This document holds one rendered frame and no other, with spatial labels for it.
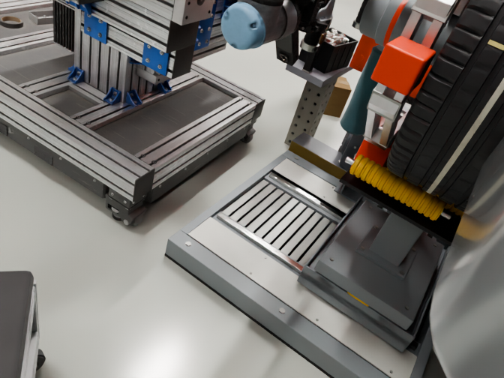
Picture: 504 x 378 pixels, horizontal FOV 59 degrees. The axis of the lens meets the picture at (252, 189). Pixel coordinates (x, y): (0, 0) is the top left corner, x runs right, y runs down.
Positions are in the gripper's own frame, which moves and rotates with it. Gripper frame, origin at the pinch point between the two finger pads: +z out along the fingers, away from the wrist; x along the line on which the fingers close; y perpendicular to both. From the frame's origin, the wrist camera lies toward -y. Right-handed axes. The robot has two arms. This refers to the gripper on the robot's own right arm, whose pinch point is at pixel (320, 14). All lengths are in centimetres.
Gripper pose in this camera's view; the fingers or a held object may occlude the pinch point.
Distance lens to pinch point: 109.0
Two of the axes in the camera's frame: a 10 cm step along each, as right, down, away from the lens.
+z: 5.3, -4.2, 7.4
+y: 2.6, -7.5, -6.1
